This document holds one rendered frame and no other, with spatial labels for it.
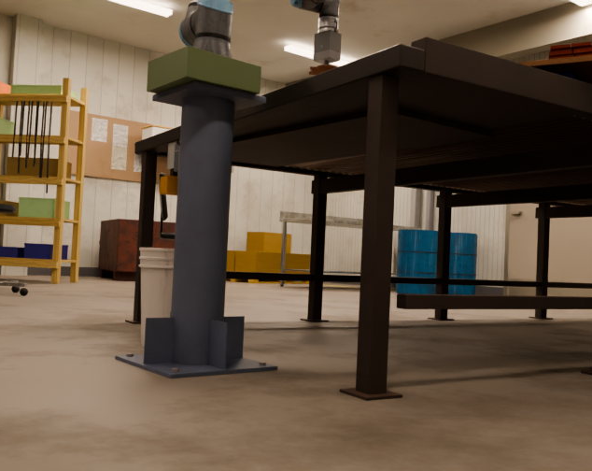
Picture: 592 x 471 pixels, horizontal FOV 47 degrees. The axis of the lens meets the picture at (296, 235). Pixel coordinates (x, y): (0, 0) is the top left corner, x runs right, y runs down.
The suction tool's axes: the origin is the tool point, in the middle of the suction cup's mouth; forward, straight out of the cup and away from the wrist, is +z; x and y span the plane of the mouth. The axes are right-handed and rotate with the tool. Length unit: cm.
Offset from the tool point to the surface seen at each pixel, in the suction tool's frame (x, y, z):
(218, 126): 54, -7, 31
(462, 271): -529, 267, 75
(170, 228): -274, 512, 41
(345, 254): -614, 533, 59
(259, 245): -463, 565, 52
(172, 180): 13, 80, 39
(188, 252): 60, -2, 71
